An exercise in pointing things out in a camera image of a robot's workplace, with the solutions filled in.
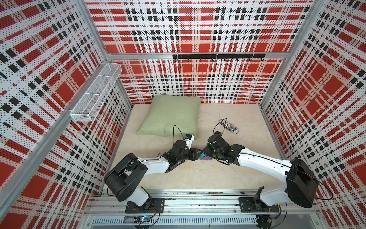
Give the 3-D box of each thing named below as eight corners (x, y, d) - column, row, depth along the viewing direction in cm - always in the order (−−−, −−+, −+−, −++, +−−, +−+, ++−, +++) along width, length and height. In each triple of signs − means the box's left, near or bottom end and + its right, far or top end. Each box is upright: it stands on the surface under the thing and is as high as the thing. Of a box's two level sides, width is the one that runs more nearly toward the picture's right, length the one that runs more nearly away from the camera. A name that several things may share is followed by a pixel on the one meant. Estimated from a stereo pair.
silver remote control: (217, 123, 111) (218, 121, 109) (220, 120, 113) (221, 117, 111) (236, 135, 104) (237, 132, 101) (239, 131, 106) (240, 129, 104)
